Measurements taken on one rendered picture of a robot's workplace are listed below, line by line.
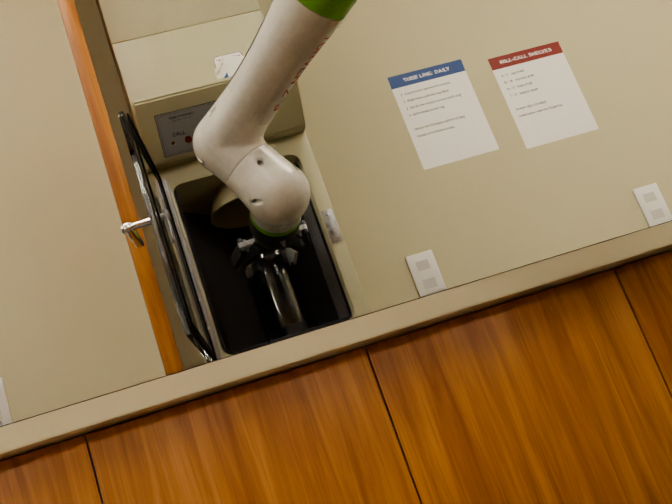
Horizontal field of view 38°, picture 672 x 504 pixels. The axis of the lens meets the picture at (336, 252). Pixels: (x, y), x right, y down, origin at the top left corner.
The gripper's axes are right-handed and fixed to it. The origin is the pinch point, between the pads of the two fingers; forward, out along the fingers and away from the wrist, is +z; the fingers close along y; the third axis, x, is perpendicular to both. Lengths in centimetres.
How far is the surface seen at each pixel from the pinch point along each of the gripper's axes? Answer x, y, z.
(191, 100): -29.1, 7.2, -19.6
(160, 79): -40.9, 10.6, -9.5
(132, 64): -45.7, 15.1, -9.5
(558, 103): -30, -91, 33
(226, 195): -13.9, 4.9, -6.0
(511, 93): -37, -80, 33
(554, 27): -52, -99, 33
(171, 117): -27.4, 11.6, -18.1
